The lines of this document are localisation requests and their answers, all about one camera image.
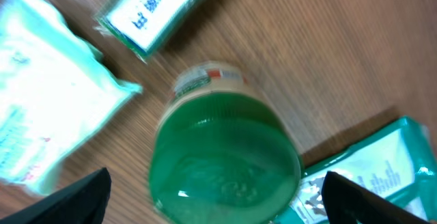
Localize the green 3M gloves bag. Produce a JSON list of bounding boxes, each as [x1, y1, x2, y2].
[[274, 117, 436, 224]]

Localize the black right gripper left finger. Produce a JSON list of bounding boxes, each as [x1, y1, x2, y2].
[[1, 167, 111, 224]]

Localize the light green wet wipes pack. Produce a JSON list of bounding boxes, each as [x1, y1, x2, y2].
[[1, 0, 142, 196]]

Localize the green white small box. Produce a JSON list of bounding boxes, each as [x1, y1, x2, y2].
[[95, 0, 201, 62]]

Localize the green lid jar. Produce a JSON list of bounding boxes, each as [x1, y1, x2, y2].
[[148, 61, 302, 223]]

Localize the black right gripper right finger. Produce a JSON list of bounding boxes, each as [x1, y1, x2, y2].
[[322, 171, 429, 224]]

